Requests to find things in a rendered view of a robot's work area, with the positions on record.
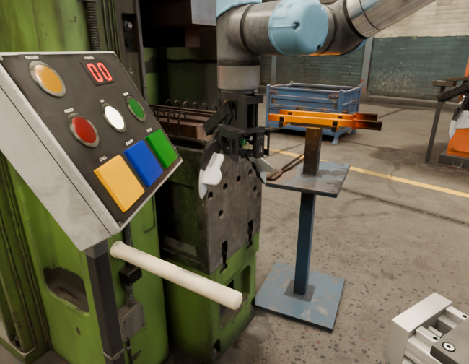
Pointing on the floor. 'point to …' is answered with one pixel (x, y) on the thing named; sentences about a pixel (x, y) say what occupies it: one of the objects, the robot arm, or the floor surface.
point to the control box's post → (104, 300)
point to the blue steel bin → (312, 102)
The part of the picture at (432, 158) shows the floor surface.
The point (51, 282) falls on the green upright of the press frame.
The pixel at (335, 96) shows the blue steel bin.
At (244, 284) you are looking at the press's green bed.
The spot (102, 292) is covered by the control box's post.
